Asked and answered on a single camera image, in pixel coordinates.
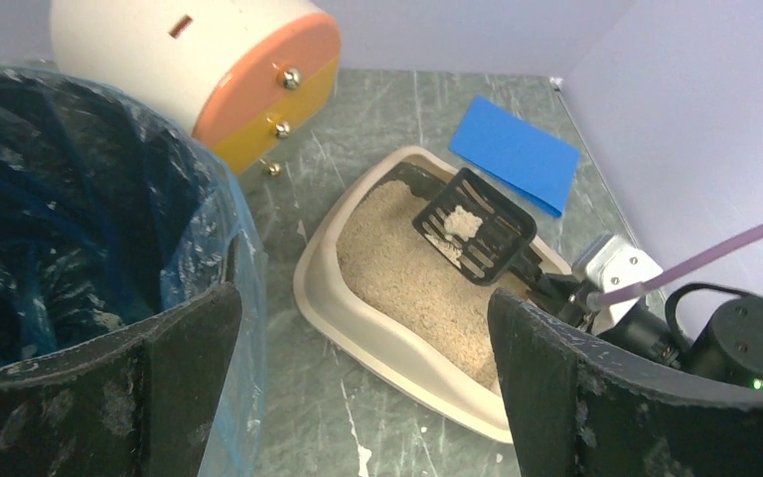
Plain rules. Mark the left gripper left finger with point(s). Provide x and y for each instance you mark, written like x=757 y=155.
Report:
x=139 y=401

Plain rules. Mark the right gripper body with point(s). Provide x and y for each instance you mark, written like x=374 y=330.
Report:
x=564 y=297

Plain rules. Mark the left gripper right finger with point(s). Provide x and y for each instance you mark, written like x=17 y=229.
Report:
x=579 y=406

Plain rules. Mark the black litter scoop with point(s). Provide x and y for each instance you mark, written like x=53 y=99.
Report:
x=503 y=243

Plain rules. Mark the litter clump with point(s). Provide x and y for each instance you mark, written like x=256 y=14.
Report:
x=462 y=223

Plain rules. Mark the black bin with blue bag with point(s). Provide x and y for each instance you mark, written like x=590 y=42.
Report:
x=110 y=214

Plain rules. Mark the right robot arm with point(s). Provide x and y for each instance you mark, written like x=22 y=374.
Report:
x=729 y=349

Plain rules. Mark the beige litter box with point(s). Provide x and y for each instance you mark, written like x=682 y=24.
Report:
x=386 y=348

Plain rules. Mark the sand litter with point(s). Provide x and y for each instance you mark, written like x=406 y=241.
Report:
x=386 y=264

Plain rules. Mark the blue flat pad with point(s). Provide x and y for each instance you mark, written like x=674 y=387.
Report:
x=534 y=164

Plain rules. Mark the cylindrical mini drawer cabinet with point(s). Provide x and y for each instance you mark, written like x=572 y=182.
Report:
x=239 y=76

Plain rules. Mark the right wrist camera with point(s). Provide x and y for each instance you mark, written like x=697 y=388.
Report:
x=612 y=262

